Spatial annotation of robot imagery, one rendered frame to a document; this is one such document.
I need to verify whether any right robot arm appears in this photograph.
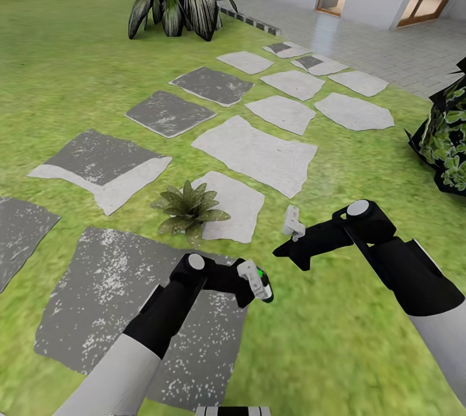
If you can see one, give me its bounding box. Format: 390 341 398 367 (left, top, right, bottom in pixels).
272 199 466 408

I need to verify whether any insectifuge atomizer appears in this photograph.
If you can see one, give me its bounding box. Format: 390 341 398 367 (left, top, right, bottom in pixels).
261 272 274 303

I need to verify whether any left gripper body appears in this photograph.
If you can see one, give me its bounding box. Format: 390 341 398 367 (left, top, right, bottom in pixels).
220 259 255 307

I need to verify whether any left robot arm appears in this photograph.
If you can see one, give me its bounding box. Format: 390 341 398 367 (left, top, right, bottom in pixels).
53 253 266 416

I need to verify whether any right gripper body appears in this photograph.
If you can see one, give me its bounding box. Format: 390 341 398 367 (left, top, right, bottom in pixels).
290 223 335 271

